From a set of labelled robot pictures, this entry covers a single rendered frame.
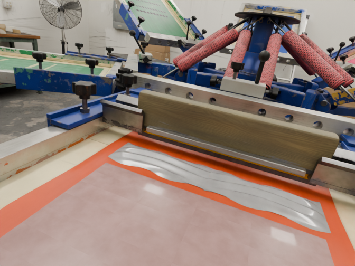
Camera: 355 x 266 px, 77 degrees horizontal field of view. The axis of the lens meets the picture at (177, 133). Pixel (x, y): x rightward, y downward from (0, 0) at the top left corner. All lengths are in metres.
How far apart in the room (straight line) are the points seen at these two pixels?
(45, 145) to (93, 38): 5.49
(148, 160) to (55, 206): 0.16
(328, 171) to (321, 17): 4.26
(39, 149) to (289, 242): 0.38
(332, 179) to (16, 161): 0.48
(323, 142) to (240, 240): 0.21
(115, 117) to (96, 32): 5.35
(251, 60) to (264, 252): 0.99
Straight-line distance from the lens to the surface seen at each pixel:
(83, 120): 0.46
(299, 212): 0.39
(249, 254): 0.30
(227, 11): 4.62
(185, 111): 0.42
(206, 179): 0.37
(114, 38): 5.52
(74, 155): 0.43
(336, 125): 0.67
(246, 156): 0.41
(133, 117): 0.46
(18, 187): 0.37
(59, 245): 0.28
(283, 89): 1.14
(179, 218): 0.31
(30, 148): 0.40
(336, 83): 1.01
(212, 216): 0.32
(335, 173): 0.44
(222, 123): 0.41
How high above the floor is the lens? 1.17
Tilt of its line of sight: 23 degrees down
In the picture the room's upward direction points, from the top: 9 degrees clockwise
